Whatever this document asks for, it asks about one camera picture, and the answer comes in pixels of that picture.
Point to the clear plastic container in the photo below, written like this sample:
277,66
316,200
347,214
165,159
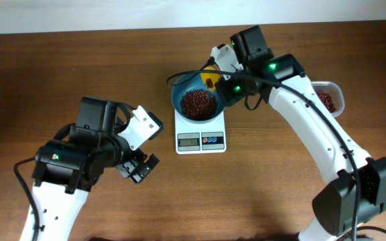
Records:
335,92

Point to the teal plastic bowl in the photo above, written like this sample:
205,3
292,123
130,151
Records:
189,82

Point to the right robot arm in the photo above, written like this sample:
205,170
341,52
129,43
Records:
355,183

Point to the yellow plastic measuring scoop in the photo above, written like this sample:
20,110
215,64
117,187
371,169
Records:
210,80

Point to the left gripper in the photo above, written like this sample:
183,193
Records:
137,168

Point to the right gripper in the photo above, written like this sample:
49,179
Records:
225,88

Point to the red beans in bowl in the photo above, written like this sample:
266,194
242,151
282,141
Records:
198,105

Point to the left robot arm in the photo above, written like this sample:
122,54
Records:
106,134

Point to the white digital kitchen scale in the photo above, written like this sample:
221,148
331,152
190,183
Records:
200,137

